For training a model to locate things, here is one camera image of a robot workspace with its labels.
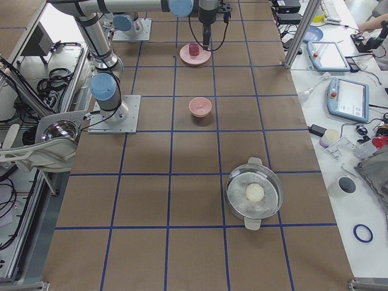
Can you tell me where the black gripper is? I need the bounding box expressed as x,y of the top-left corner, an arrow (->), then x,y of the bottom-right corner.
198,0 -> 232,50

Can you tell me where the red apple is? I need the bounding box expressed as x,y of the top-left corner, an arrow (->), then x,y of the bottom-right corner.
189,43 -> 200,57

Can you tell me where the pink bowl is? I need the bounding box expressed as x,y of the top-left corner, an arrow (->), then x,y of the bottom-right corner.
189,97 -> 212,118

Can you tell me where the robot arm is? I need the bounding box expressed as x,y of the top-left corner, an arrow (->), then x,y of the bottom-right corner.
49,1 -> 194,127
102,13 -> 144,36

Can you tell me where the pink plate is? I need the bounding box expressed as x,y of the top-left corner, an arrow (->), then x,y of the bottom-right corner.
179,42 -> 211,66

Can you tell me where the blue plate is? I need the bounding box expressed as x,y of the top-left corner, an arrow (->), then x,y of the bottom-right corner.
303,25 -> 324,43

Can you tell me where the light bulb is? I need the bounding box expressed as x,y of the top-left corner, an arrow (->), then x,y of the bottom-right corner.
298,87 -> 314,104

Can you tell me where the far teach pendant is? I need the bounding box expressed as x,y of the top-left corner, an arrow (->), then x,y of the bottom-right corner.
306,41 -> 350,72

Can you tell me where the teach pendant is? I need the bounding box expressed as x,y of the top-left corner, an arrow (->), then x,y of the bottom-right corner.
326,77 -> 369,123
306,41 -> 350,72

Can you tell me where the black power adapter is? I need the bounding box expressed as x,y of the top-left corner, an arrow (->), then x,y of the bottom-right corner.
308,124 -> 327,137

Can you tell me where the near teach pendant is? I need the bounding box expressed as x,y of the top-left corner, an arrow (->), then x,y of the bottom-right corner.
326,77 -> 369,123

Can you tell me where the lavender white cup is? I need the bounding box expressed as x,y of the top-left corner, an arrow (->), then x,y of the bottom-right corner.
319,129 -> 340,148

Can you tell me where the steel steamer pot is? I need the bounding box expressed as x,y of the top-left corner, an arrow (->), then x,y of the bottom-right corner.
225,157 -> 284,230

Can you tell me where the white steamed bun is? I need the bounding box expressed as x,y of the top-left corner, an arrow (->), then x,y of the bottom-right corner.
246,183 -> 264,202

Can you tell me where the glass pot lid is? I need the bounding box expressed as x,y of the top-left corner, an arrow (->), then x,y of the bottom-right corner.
41,120 -> 79,141

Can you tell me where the white paper cup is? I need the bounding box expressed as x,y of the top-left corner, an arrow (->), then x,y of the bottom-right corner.
328,176 -> 357,198

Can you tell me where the grey cloth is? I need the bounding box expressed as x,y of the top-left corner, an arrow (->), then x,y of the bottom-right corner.
354,149 -> 388,215

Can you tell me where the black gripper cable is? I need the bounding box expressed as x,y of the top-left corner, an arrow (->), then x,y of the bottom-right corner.
188,15 -> 230,52

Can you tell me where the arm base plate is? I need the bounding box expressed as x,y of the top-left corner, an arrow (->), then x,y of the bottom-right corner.
87,95 -> 141,134
113,15 -> 152,42

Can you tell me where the aluminium frame post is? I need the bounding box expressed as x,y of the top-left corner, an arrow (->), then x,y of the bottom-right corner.
283,0 -> 321,69

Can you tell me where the blue tape ring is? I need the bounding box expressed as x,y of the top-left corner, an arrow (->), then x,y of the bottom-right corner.
353,224 -> 373,243

